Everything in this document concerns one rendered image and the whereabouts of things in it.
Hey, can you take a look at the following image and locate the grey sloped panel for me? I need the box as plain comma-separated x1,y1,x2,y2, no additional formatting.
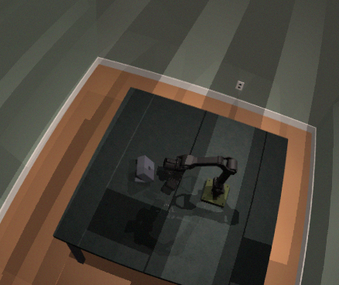
135,156,154,183

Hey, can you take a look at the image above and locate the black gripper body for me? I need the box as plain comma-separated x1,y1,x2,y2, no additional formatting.
165,169,183,191

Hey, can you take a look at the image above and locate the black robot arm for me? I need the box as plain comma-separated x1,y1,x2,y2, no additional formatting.
163,154,238,197

